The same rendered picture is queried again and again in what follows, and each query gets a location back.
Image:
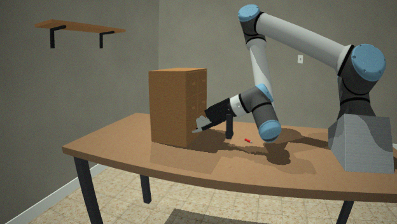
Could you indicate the brown chest of drawers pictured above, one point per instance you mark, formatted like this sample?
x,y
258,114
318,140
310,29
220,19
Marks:
x,y
167,94

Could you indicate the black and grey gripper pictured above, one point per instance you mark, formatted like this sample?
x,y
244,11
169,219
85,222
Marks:
x,y
215,114

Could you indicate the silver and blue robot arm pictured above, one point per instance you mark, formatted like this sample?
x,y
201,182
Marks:
x,y
361,66

